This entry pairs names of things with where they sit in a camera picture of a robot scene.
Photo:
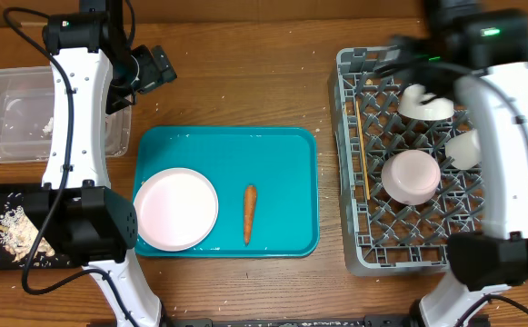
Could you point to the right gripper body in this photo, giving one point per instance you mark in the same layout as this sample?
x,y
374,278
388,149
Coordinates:
x,y
426,69

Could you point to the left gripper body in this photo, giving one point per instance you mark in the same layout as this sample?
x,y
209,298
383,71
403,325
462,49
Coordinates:
x,y
140,73

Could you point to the small white saucer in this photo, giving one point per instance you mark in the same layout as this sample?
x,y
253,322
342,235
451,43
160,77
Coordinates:
x,y
415,103

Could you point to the white cup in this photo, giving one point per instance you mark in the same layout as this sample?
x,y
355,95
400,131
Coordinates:
x,y
465,150

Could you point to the white napkin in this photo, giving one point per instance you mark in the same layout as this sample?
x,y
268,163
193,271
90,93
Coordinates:
x,y
49,127

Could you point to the white bowl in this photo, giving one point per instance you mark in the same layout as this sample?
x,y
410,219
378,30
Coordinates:
x,y
411,177

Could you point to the large white plate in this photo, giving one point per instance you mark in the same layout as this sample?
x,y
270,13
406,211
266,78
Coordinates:
x,y
176,209

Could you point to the orange carrot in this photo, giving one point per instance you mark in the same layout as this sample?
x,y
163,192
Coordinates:
x,y
250,197

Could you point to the peanut and rice scraps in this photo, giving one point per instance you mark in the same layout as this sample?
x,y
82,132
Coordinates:
x,y
17,233

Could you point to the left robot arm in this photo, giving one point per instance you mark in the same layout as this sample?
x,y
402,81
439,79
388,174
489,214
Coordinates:
x,y
97,71

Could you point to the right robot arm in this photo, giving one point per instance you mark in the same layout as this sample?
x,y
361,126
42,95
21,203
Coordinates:
x,y
478,59

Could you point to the grey dishwasher rack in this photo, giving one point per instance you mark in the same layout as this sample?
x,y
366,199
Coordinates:
x,y
381,236

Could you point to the clear plastic bin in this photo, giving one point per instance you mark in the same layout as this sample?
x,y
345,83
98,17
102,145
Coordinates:
x,y
27,99

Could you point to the teal plastic serving tray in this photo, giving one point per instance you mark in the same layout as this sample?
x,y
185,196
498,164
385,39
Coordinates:
x,y
280,162

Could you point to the black plastic tray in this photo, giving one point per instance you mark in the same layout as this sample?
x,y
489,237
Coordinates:
x,y
22,188

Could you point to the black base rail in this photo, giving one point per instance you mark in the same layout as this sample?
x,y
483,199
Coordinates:
x,y
378,320

